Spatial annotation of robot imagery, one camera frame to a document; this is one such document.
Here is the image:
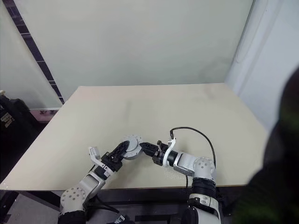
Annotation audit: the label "dark patterned diagonal strip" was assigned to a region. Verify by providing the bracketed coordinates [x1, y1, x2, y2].
[6, 0, 65, 105]

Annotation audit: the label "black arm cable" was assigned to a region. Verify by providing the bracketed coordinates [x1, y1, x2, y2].
[169, 126, 216, 189]
[92, 196, 121, 214]

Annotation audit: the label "black bag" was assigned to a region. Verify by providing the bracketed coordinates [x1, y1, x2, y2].
[0, 97, 42, 185]

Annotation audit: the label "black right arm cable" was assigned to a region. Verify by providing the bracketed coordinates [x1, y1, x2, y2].
[169, 126, 216, 189]

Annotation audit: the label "black table frame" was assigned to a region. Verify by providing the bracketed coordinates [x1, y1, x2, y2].
[0, 183, 249, 224]

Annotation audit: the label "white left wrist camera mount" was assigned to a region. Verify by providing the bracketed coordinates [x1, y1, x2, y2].
[87, 146, 112, 179]

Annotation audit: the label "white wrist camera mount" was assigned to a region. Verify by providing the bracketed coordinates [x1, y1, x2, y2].
[87, 146, 112, 179]
[157, 132, 177, 168]

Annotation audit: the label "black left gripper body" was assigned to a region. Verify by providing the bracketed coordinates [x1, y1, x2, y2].
[101, 151, 123, 174]

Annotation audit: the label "silver motor housing copper windings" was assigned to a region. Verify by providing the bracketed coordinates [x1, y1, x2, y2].
[121, 148, 142, 161]

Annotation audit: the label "silver round motor lid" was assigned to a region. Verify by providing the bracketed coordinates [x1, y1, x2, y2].
[120, 134, 144, 154]

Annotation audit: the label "dark blurred rounded shape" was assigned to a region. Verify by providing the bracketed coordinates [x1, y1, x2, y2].
[233, 69, 299, 224]

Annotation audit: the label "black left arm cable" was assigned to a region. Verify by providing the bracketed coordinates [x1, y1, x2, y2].
[92, 196, 121, 214]

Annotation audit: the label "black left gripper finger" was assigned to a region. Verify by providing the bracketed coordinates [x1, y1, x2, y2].
[108, 140, 129, 161]
[114, 144, 129, 164]

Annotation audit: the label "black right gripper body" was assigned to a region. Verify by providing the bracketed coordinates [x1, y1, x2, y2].
[152, 149, 167, 167]

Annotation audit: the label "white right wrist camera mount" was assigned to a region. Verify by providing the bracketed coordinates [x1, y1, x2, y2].
[157, 132, 177, 168]

